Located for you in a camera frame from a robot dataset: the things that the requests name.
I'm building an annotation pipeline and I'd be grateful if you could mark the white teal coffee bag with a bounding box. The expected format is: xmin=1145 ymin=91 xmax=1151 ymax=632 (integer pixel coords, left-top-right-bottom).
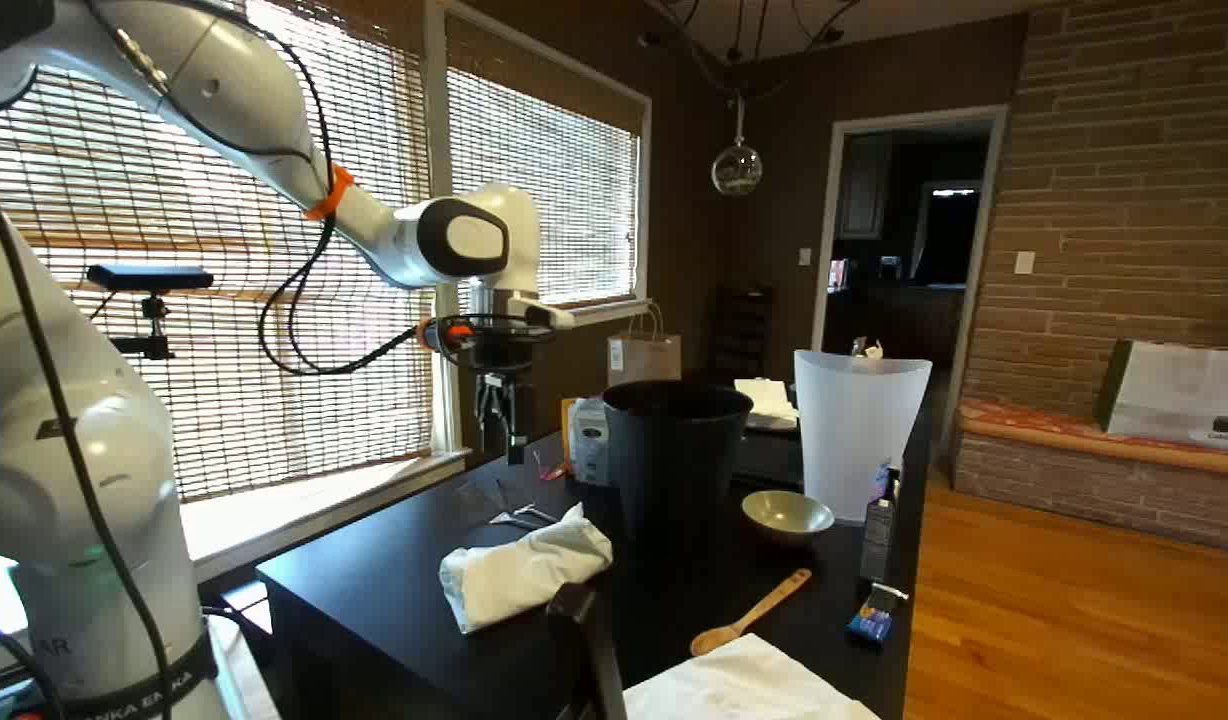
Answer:
xmin=562 ymin=392 xmax=617 ymax=487

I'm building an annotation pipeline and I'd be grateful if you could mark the black trash bin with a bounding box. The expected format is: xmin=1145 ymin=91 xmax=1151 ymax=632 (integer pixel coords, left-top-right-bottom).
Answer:
xmin=601 ymin=380 xmax=755 ymax=591

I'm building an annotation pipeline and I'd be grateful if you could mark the white leaning panel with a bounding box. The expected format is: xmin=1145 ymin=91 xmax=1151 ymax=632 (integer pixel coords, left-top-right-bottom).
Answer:
xmin=1094 ymin=335 xmax=1228 ymax=455

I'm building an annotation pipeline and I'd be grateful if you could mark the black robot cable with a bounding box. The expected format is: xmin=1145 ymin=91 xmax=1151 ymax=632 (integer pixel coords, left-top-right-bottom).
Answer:
xmin=254 ymin=36 xmax=437 ymax=380

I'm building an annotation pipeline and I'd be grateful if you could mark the white door frame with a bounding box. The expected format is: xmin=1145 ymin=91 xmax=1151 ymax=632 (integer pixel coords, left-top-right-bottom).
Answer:
xmin=806 ymin=105 xmax=1011 ymax=464

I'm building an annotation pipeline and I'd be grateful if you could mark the paper shopping bag with handle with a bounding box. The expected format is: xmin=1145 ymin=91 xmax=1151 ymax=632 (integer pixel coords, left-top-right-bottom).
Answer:
xmin=602 ymin=298 xmax=687 ymax=392

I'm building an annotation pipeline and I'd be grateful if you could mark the pump dispenser bottle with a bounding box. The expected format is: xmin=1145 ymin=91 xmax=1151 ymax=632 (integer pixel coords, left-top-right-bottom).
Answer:
xmin=856 ymin=459 xmax=907 ymax=587

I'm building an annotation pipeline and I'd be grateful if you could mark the small bamboo window blind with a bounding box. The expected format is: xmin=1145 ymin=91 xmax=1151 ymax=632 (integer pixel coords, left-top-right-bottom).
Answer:
xmin=443 ymin=64 xmax=642 ymax=311

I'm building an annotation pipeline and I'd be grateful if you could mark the wooden spoon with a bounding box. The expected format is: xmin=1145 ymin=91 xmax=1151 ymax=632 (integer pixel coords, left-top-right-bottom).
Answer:
xmin=687 ymin=563 xmax=816 ymax=659

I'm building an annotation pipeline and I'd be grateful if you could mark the small blue box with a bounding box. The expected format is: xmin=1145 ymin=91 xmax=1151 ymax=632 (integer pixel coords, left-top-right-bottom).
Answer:
xmin=843 ymin=579 xmax=917 ymax=653

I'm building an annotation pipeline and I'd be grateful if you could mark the white napkin stack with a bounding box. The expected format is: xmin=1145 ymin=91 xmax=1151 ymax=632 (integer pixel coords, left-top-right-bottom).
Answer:
xmin=730 ymin=370 xmax=802 ymax=434

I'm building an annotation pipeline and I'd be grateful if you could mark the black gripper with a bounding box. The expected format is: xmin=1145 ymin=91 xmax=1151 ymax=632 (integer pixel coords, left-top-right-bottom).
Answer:
xmin=472 ymin=363 xmax=531 ymax=467

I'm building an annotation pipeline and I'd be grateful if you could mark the ceramic bowl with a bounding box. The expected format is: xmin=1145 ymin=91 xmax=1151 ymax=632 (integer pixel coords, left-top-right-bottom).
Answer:
xmin=736 ymin=485 xmax=838 ymax=544

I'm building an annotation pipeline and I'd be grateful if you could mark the folded white cloth blue stripe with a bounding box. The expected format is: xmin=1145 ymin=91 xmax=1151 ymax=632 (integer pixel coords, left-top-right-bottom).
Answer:
xmin=619 ymin=626 xmax=882 ymax=720

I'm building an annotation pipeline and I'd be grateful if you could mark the large bamboo window blind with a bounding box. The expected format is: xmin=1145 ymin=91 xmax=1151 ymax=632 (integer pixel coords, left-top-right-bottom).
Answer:
xmin=0 ymin=0 xmax=441 ymax=508

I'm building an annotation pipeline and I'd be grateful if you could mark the hanging glass globe lamp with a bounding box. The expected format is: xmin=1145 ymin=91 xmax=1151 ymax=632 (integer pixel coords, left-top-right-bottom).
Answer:
xmin=709 ymin=91 xmax=769 ymax=202

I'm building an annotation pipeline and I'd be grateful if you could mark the orange strap on arm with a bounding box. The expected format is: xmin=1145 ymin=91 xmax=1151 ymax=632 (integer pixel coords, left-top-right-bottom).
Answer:
xmin=304 ymin=162 xmax=359 ymax=224

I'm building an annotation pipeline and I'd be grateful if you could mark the black camera on stand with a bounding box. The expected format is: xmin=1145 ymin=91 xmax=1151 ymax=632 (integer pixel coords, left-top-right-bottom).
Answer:
xmin=85 ymin=259 xmax=218 ymax=363

